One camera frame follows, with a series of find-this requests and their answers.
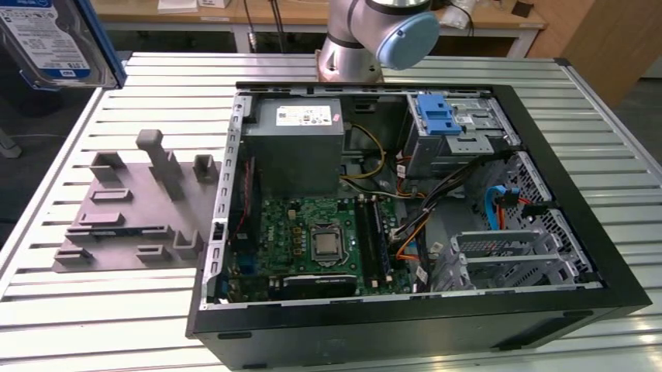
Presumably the metal optical drive cage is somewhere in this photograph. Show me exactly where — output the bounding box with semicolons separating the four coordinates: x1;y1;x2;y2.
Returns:
401;91;521;181

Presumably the metal disk bay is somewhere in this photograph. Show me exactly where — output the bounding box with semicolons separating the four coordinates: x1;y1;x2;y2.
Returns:
430;228;593;291

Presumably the silver CPU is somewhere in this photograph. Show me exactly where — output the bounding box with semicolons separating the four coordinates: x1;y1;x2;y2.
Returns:
310;232;341;260

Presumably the black wire bundle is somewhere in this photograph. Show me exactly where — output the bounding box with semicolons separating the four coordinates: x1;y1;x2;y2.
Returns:
389;153;512;241

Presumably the yellow wire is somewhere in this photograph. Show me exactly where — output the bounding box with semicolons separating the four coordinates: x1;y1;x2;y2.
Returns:
340;123;386;181

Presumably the grey parts rack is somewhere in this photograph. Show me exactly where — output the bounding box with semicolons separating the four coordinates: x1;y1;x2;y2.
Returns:
50;129;222;277

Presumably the hard disk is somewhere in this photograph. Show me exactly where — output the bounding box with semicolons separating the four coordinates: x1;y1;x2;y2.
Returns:
0;0;128;91

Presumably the clear plastic bag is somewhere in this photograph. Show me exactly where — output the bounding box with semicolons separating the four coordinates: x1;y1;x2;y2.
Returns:
443;5;472;29

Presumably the power wire with black plug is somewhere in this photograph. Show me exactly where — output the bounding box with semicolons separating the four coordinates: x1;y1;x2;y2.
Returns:
493;191;553;220

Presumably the black RAM slot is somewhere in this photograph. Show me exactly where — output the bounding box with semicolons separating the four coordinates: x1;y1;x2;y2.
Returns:
354;195;381;284

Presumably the grey metal foot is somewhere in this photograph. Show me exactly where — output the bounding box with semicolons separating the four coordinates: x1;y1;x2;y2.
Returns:
0;127;22;159

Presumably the orange wire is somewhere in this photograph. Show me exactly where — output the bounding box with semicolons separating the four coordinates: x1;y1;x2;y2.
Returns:
394;230;422;265

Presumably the wooden cabinet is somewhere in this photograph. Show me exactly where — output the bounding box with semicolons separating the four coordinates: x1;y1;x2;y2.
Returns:
525;0;662;109

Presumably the black open PC case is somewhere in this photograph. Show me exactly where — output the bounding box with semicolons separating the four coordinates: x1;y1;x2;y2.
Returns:
185;80;652;371

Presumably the grey power supply unit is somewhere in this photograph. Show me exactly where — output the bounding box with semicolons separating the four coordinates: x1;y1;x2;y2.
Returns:
241;96;346;201

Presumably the thin red wire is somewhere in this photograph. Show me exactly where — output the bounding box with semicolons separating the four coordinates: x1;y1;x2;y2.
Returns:
234;157;257;238

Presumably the wooden desk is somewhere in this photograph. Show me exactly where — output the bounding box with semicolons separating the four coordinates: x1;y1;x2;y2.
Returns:
94;0;549;59

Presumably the dangling cable with metal plug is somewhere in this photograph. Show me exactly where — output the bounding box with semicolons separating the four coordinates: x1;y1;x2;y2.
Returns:
245;0;258;53

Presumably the green motherboard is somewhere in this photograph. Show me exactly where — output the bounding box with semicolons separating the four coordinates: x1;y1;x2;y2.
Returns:
226;195;414;303

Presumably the black CPU socket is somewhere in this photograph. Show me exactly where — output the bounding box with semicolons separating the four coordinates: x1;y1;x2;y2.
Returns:
306;222;346;269

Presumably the white paper sheet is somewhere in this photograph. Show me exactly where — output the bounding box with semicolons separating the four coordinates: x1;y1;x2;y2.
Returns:
157;0;198;15

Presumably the blue data wire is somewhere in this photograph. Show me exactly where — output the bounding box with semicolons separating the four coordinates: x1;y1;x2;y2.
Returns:
483;184;517;233

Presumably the blue plastic drive latch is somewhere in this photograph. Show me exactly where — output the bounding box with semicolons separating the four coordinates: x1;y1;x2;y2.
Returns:
416;95;464;136

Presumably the black graphics card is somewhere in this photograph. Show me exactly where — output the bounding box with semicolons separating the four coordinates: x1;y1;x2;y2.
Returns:
268;273;357;301

